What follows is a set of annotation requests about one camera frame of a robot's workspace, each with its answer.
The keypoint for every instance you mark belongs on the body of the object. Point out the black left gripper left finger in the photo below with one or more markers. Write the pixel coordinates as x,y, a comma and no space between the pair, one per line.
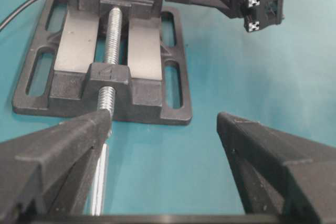
46,175

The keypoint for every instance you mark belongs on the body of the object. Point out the black metal bench vise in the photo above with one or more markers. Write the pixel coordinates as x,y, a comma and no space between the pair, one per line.
126,56

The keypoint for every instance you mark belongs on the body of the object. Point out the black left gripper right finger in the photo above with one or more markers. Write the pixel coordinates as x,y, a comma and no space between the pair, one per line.
278,173

